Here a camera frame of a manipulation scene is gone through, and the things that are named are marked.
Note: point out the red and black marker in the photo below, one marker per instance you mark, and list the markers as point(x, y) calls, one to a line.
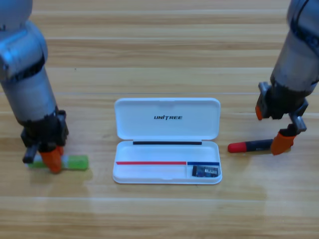
point(246, 146)

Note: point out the black eraser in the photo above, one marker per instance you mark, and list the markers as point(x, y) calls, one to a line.
point(205, 171)

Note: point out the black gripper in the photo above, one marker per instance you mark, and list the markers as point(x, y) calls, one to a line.
point(284, 104)
point(47, 132)

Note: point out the white Unitree pencil case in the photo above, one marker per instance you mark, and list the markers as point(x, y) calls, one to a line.
point(167, 152)

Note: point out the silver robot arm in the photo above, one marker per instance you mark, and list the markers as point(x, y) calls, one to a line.
point(296, 54)
point(27, 87)

